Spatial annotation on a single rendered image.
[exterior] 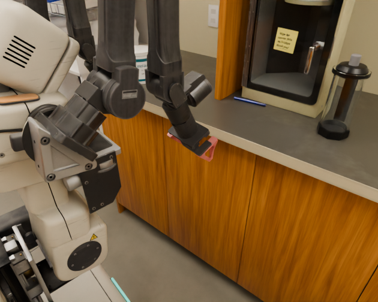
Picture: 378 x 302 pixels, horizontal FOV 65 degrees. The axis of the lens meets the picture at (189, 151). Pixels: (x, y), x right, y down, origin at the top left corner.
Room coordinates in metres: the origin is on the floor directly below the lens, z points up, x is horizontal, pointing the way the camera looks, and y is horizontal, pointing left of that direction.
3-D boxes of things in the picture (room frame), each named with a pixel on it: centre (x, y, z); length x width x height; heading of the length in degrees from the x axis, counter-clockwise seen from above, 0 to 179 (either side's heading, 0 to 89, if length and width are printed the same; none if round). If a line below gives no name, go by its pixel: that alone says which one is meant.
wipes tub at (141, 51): (1.40, 0.24, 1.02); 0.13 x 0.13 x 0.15
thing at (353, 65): (0.88, -0.50, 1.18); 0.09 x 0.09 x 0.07
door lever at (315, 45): (0.99, -0.41, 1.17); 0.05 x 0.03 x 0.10; 141
